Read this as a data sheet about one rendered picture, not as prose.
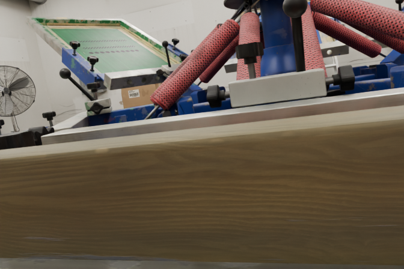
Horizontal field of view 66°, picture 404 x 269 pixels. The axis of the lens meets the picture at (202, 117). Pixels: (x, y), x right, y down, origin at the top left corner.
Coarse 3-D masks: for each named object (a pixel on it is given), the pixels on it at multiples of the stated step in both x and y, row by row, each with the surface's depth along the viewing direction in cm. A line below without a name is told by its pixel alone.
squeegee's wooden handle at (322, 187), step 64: (192, 128) 17; (256, 128) 15; (320, 128) 13; (384, 128) 13; (0, 192) 19; (64, 192) 18; (128, 192) 16; (192, 192) 15; (256, 192) 15; (320, 192) 14; (384, 192) 13; (0, 256) 20; (64, 256) 18; (128, 256) 17; (192, 256) 16; (256, 256) 15; (320, 256) 14; (384, 256) 13
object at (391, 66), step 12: (360, 72) 107; (372, 72) 102; (384, 72) 97; (396, 72) 68; (360, 84) 78; (372, 84) 76; (384, 84) 74; (396, 84) 68; (192, 96) 115; (204, 96) 116; (180, 108) 81; (192, 108) 82; (204, 108) 88; (216, 108) 89; (228, 108) 89
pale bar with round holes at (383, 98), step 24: (336, 96) 38; (360, 96) 35; (384, 96) 33; (144, 120) 45; (168, 120) 41; (192, 120) 39; (216, 120) 38; (240, 120) 38; (264, 120) 37; (48, 144) 46
